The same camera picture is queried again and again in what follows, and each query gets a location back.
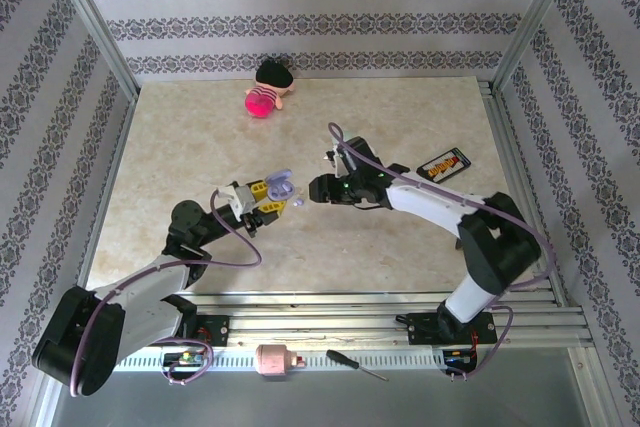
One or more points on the purple earbud charging case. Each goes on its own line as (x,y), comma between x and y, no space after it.
(280,177)

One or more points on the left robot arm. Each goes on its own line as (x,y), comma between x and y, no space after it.
(145,282)

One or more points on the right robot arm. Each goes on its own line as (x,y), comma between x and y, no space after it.
(430,202)

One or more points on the black charging board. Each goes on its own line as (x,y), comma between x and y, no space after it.
(445,165)

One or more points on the black rectangular block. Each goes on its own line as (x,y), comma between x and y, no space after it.
(458,245)

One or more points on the plush doll with black hair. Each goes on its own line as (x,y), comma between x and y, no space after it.
(272,77)

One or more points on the small circuit board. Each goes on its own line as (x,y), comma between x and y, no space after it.
(186,358)
(457,358)

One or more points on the pink cylindrical bottle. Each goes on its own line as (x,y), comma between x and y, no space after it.
(272,359)

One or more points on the grey metal sheet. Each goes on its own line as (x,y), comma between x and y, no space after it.
(300,402)

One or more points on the aluminium side rail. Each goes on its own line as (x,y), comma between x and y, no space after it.
(114,172)
(502,122)

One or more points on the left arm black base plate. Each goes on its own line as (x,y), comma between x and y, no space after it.
(217,329)

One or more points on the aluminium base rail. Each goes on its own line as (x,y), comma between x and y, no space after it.
(325,319)

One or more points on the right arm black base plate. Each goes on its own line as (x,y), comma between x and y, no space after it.
(420,329)

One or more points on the aluminium frame post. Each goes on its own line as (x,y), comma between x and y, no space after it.
(97,29)
(531,27)

